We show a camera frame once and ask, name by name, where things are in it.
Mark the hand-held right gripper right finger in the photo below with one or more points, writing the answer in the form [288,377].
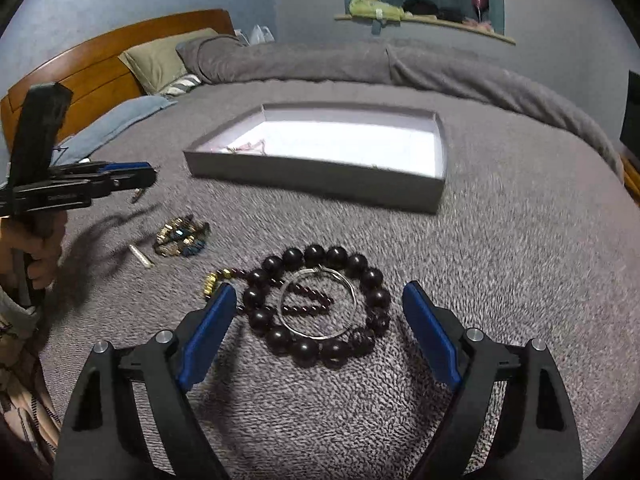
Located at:
[430,330]

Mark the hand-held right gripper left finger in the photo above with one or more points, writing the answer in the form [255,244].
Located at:
[210,330]

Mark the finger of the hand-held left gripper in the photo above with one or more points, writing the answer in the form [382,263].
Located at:
[135,180]
[127,166]

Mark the small metal charm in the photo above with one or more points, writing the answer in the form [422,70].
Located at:
[136,196]

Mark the silver bangle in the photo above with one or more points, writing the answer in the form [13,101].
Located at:
[318,335]

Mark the shallow grey cardboard box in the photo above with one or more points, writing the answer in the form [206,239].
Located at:
[325,145]

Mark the person's left hand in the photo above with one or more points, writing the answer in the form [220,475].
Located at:
[45,255]

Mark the blue-grey pillow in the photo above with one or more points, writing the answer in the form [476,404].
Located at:
[115,120]

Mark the wooden headboard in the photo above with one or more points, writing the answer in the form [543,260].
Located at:
[75,70]

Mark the small metal tube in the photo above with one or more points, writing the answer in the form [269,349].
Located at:
[141,256]

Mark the striped pillow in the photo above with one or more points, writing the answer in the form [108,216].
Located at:
[180,85]

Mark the olive pillow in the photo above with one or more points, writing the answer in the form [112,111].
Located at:
[155,60]

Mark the grey fleece blanket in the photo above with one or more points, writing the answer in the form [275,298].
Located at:
[500,240]

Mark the white plastic bag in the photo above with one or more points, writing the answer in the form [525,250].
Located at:
[260,35]

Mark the rolled grey duvet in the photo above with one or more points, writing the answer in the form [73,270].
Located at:
[350,60]

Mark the wooden cabinet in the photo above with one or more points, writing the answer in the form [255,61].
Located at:
[631,175]

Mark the green cloth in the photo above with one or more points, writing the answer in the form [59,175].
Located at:
[370,5]

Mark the black screen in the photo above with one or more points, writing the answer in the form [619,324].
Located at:
[631,110]

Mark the wooden window sill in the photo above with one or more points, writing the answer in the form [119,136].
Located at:
[495,36]

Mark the pink cloth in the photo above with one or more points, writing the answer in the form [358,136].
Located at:
[477,24]

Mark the dark cloth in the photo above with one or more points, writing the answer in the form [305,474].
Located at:
[420,7]
[452,15]

